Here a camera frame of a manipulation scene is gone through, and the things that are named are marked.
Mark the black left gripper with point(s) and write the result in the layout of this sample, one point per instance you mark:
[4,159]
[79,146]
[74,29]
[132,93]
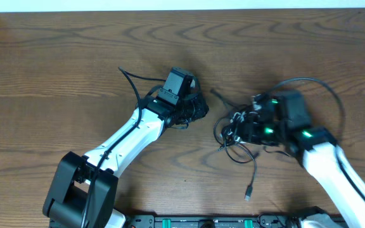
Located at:
[196,107]

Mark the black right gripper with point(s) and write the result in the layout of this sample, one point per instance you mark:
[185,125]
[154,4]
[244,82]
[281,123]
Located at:
[247,135]

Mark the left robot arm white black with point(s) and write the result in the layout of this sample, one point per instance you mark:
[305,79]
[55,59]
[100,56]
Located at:
[82,193]

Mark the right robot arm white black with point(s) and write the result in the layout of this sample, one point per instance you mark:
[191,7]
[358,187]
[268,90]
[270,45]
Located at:
[315,148]

